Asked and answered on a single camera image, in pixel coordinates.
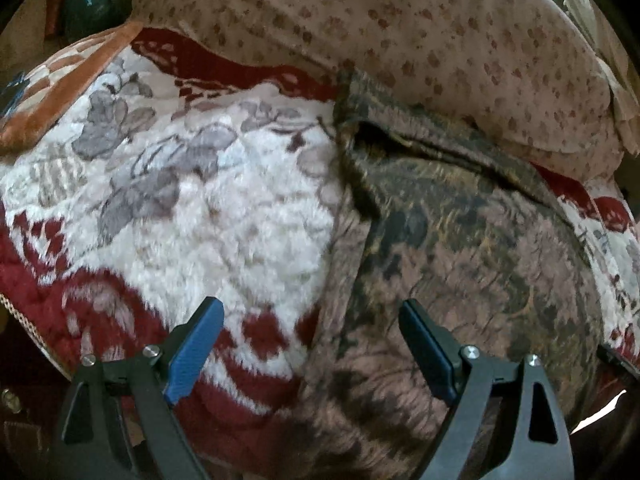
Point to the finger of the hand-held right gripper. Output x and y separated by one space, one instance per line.
612 360

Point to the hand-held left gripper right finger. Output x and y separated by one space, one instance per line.
425 350

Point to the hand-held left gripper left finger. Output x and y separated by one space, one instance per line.
192 350

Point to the beige cloth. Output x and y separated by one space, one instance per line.
625 105

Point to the teal plastic bag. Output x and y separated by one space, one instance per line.
92 5

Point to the red and white fleece blanket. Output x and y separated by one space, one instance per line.
225 220

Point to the beige spotted pillow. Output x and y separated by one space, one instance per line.
400 25

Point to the dark patterned garment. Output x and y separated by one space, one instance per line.
450 260

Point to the orange patterned blanket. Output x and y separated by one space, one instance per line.
60 90

